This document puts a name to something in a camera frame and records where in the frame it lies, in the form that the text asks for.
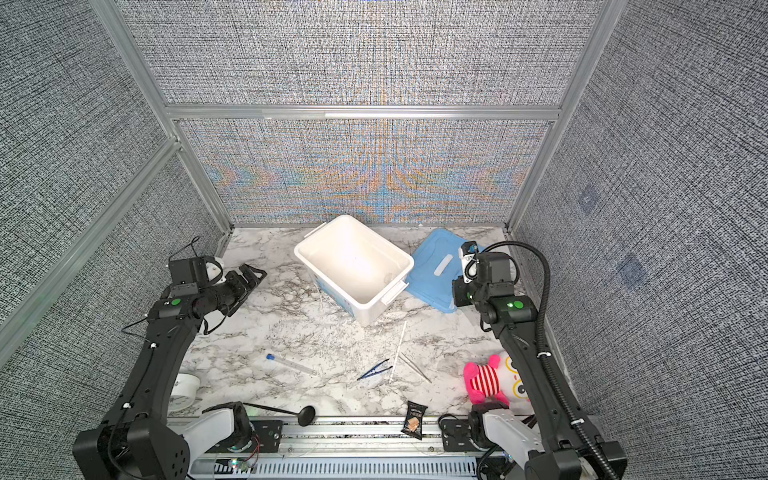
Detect white plastic storage bin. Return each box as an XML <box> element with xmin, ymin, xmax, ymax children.
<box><xmin>294</xmin><ymin>215</ymin><xmax>415</xmax><ymax>327</ymax></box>

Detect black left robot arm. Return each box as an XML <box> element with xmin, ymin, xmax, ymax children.
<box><xmin>72</xmin><ymin>252</ymin><xmax>267</xmax><ymax>479</ymax></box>

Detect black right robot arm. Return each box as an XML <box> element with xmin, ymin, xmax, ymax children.
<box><xmin>452</xmin><ymin>241</ymin><xmax>628</xmax><ymax>479</ymax></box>

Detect blue plastic bin lid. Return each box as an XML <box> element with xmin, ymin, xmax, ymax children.
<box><xmin>406</xmin><ymin>228</ymin><xmax>466</xmax><ymax>313</ymax></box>

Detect silver metal tweezers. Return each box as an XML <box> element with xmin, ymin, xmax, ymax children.
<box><xmin>398</xmin><ymin>352</ymin><xmax>432</xmax><ymax>384</ymax></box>

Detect pink white plush toy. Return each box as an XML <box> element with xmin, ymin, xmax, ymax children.
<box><xmin>463</xmin><ymin>352</ymin><xmax>529</xmax><ymax>406</ymax></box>

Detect white tape roll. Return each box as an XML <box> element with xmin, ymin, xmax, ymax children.
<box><xmin>168</xmin><ymin>373</ymin><xmax>201</xmax><ymax>413</ymax></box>

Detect white glass stirring rod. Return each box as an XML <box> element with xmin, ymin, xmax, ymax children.
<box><xmin>389</xmin><ymin>320</ymin><xmax>408</xmax><ymax>383</ymax></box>

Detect blue plastic tweezers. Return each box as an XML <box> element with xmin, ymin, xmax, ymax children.
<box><xmin>357</xmin><ymin>359</ymin><xmax>393</xmax><ymax>381</ymax></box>

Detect black snack packet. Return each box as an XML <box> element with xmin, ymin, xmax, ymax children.
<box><xmin>401</xmin><ymin>401</ymin><xmax>427</xmax><ymax>441</ymax></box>

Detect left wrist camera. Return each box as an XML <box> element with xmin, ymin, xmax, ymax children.
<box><xmin>168</xmin><ymin>256</ymin><xmax>224</xmax><ymax>288</ymax></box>

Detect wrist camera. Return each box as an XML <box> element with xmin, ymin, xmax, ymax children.
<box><xmin>459</xmin><ymin>241</ymin><xmax>479</xmax><ymax>283</ymax></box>
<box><xmin>168</xmin><ymin>256</ymin><xmax>224</xmax><ymax>288</ymax></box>

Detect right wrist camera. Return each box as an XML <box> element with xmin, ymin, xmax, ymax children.
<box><xmin>459</xmin><ymin>241</ymin><xmax>479</xmax><ymax>283</ymax></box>

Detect black long handled spoon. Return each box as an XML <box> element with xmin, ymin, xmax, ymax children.
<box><xmin>243</xmin><ymin>402</ymin><xmax>317</xmax><ymax>427</ymax></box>

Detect aluminium front rail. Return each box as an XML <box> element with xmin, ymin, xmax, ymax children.
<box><xmin>107</xmin><ymin>415</ymin><xmax>613</xmax><ymax>480</ymax></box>

